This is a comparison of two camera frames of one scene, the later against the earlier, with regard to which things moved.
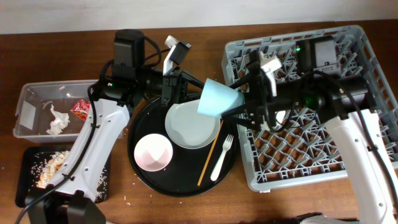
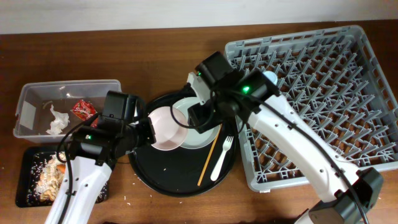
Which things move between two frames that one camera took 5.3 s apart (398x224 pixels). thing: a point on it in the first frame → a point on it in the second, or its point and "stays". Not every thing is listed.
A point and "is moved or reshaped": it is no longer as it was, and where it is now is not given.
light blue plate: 189,129 stays
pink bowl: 153,152 → 171,127
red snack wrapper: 81,108 stays
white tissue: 60,121 stays
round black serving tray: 181,177 stays
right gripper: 265,107 → 204,122
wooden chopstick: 211,152 stays
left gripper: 176,88 → 150,137
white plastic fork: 227,145 stays
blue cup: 217,98 is moved or reshaped
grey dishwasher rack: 304,149 stays
